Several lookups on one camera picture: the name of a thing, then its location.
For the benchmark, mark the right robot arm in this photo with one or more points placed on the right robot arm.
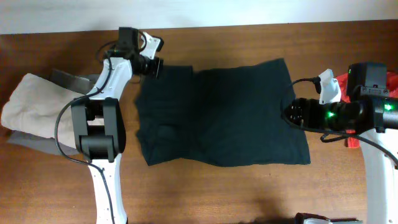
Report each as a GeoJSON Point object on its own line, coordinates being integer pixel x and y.
{"type": "Point", "coordinates": [364, 111]}

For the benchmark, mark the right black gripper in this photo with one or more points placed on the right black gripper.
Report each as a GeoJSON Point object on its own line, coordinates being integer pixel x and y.
{"type": "Point", "coordinates": [292, 112]}

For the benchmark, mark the beige folded garment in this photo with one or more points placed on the beige folded garment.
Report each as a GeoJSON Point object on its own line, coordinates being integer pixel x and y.
{"type": "Point", "coordinates": [34, 106]}

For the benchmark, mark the red crumpled garment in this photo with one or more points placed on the red crumpled garment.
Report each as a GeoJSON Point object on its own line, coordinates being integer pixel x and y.
{"type": "Point", "coordinates": [343, 82]}

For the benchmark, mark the black t-shirt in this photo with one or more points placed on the black t-shirt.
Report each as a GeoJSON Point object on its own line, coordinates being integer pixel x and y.
{"type": "Point", "coordinates": [225, 117]}

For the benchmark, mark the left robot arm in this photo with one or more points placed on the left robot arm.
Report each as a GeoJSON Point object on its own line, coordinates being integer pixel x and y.
{"type": "Point", "coordinates": [98, 124]}

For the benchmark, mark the grey folded garment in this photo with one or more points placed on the grey folded garment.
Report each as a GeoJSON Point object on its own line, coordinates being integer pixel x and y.
{"type": "Point", "coordinates": [64, 80]}

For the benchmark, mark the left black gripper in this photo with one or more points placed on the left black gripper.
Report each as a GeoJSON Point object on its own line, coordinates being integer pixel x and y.
{"type": "Point", "coordinates": [156, 66]}

